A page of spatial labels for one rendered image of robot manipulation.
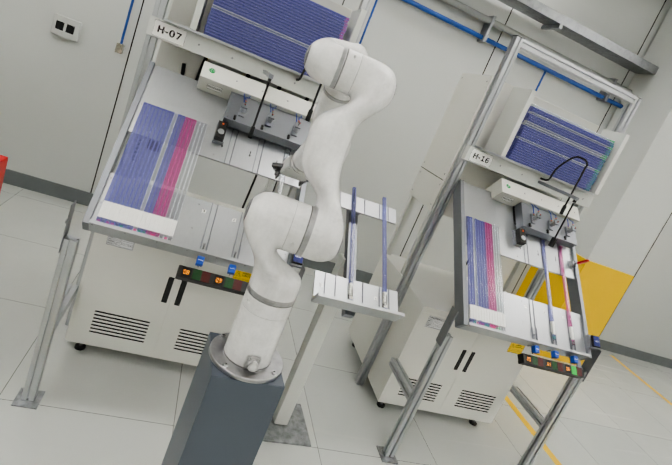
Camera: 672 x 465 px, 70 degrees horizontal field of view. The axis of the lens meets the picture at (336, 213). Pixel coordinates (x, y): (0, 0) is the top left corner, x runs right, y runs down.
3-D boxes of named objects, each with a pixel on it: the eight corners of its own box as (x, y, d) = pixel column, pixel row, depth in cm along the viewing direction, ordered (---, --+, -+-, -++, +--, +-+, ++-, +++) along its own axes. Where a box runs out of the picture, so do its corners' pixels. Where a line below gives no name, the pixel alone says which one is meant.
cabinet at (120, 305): (227, 384, 218) (273, 264, 204) (60, 353, 197) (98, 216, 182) (227, 311, 278) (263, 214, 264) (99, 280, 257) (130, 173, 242)
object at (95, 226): (280, 281, 177) (286, 275, 171) (88, 231, 156) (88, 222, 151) (280, 278, 177) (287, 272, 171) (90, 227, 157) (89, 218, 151)
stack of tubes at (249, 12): (326, 84, 198) (351, 18, 192) (202, 33, 182) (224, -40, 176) (320, 81, 210) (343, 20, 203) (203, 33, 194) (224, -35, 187)
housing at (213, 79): (305, 138, 211) (317, 120, 199) (193, 97, 196) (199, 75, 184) (307, 124, 215) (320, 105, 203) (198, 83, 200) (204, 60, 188)
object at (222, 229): (283, 276, 175) (285, 273, 173) (90, 224, 155) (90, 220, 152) (291, 230, 185) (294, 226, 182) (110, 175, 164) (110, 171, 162)
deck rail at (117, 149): (88, 230, 156) (88, 223, 151) (82, 229, 156) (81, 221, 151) (153, 72, 192) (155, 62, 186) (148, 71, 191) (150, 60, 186)
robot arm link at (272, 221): (294, 313, 111) (332, 220, 106) (216, 288, 108) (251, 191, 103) (295, 291, 123) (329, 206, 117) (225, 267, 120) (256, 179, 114)
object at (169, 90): (296, 193, 195) (300, 187, 191) (127, 138, 175) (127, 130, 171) (307, 129, 212) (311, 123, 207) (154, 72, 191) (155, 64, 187)
